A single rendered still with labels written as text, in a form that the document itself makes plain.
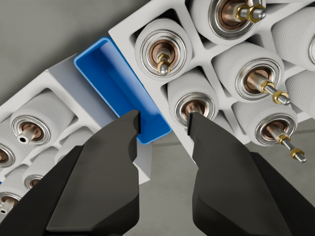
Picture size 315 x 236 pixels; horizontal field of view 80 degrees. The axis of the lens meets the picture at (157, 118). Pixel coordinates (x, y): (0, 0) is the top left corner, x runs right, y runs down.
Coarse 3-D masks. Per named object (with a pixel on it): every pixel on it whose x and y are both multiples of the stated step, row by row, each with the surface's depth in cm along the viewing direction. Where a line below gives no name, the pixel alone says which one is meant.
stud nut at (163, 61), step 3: (162, 60) 23; (165, 60) 24; (159, 63) 23; (162, 63) 23; (165, 63) 23; (168, 63) 23; (159, 66) 24; (168, 66) 24; (159, 69) 24; (168, 69) 24; (159, 72) 24; (168, 72) 24
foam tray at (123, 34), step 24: (168, 0) 33; (120, 24) 35; (144, 24) 35; (192, 24) 35; (264, 24) 34; (120, 48) 37; (192, 48) 41; (216, 48) 37; (288, 72) 39; (168, 120) 45; (192, 144) 49
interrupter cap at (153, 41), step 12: (156, 36) 29; (168, 36) 29; (144, 48) 30; (156, 48) 30; (168, 48) 30; (180, 48) 30; (144, 60) 31; (156, 60) 31; (180, 60) 31; (156, 72) 32
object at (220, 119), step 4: (220, 112) 48; (216, 116) 45; (220, 116) 46; (212, 120) 43; (216, 120) 43; (220, 120) 43; (224, 120) 44; (220, 124) 42; (224, 124) 42; (228, 124) 45; (224, 128) 40; (228, 128) 41; (232, 132) 41; (192, 140) 45
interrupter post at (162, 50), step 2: (160, 48) 30; (162, 48) 30; (164, 48) 29; (166, 48) 30; (158, 50) 30; (160, 50) 29; (162, 50) 28; (164, 50) 28; (166, 50) 29; (168, 50) 30; (158, 52) 28; (160, 52) 28; (162, 52) 28; (164, 52) 28; (166, 52) 28; (168, 52) 28; (158, 54) 28; (168, 54) 28; (170, 56) 28; (156, 58) 28; (170, 58) 28; (170, 60) 28
